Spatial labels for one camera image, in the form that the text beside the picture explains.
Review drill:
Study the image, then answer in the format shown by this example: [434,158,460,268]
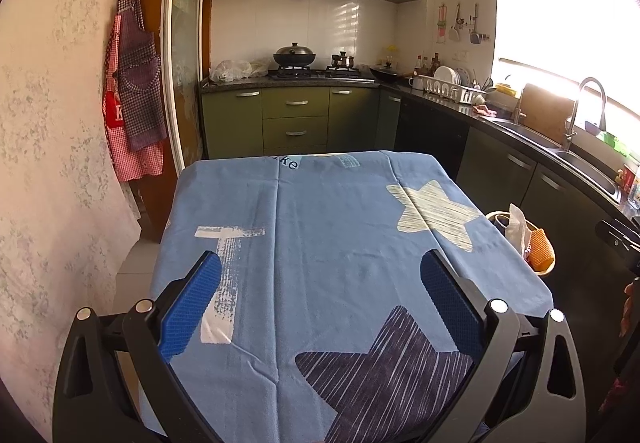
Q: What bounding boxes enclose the black wok with lid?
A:
[272,42,317,68]

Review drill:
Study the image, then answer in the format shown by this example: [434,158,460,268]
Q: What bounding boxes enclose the white plate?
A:
[434,66,471,86]

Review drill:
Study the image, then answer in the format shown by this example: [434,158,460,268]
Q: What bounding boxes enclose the black gas stove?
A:
[267,67,362,78]

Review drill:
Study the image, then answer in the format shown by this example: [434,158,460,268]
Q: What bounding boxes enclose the person's right hand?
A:
[621,278,640,338]

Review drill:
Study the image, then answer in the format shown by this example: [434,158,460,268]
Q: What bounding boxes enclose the orange foam net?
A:
[527,228,555,271]

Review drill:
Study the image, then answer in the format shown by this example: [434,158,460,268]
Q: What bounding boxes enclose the white tissue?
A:
[504,203,532,255]

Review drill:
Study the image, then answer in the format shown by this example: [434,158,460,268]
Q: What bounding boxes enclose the hanging grey utensil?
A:
[469,3,483,44]

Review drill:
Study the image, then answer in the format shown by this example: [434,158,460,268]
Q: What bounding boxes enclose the dark stone countertop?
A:
[200,70,640,224]

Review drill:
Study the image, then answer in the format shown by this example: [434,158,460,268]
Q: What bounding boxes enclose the purple checked apron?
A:
[117,0,168,151]

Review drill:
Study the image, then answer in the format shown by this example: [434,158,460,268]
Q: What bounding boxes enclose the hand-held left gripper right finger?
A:
[420,250,587,443]

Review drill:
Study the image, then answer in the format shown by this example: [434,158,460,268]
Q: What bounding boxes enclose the blue star print tablecloth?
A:
[137,150,555,443]

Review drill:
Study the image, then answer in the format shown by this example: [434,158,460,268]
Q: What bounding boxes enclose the black frying pan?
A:
[369,64,408,84]

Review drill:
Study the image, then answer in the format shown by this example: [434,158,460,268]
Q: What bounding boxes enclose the red checked apron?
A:
[102,13,166,182]

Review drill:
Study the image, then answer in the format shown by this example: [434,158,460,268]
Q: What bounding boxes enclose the wooden cutting board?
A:
[520,83,573,144]

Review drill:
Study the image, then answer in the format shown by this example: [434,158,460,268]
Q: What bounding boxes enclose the dark green base cabinet run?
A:
[377,90,640,284]

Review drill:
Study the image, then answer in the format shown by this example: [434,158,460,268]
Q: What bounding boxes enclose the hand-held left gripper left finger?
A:
[52,250,223,443]

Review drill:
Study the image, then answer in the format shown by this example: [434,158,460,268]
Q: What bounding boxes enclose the green base cabinet with drawers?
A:
[200,87,381,161]

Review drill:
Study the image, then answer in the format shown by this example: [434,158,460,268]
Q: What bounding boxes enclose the white dish rack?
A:
[422,75,488,104]

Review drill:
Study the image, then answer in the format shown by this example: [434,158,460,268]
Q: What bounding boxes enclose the tall steel faucet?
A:
[562,77,608,151]

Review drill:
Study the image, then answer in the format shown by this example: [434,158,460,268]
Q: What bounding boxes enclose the yellow rimmed bin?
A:
[484,209,557,278]

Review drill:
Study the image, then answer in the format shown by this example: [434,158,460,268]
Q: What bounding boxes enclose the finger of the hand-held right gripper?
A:
[596,218,640,269]

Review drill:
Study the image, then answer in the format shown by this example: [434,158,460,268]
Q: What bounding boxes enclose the glass sliding door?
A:
[162,0,213,174]

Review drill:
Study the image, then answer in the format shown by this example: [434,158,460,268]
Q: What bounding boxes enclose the steel sink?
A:
[492,120,618,198]

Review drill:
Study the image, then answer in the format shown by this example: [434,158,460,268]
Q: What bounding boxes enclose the clear plastic bags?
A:
[209,59,271,84]

